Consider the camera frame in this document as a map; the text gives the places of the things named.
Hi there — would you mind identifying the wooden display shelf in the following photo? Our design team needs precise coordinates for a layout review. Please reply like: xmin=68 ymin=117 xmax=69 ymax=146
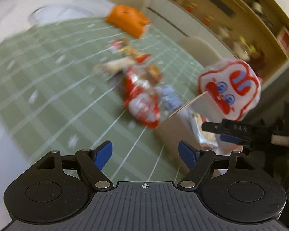
xmin=147 ymin=0 xmax=289 ymax=84

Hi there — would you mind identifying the white red bunny bag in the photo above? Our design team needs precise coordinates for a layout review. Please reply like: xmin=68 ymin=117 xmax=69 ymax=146
xmin=198 ymin=59 xmax=261 ymax=121

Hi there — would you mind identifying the beige dining chair right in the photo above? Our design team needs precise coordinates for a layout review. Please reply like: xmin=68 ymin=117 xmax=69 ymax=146
xmin=177 ymin=36 xmax=222 ymax=67

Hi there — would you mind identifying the large red snack bag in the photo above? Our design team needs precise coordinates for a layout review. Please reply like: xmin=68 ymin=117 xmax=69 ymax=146
xmin=124 ymin=63 xmax=163 ymax=129

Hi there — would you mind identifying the orange paper box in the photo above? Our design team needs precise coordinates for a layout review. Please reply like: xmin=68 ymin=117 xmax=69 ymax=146
xmin=105 ymin=5 xmax=151 ymax=39

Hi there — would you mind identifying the white round cake packet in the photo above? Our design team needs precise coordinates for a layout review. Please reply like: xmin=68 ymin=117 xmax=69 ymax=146
xmin=188 ymin=110 xmax=218 ymax=149

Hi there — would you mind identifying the small red yellow snack packet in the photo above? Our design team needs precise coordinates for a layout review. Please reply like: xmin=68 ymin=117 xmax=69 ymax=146
xmin=109 ymin=38 xmax=152 ymax=64

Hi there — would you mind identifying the beige cardboard gift box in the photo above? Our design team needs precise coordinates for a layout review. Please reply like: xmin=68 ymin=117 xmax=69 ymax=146
xmin=156 ymin=92 xmax=228 ymax=175

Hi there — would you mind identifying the green grid tablecloth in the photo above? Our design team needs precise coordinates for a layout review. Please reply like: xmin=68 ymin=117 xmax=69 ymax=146
xmin=0 ymin=16 xmax=205 ymax=182

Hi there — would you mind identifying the blue white candy packet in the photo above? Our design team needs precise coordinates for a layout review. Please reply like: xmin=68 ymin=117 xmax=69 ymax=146
xmin=158 ymin=85 xmax=184 ymax=112

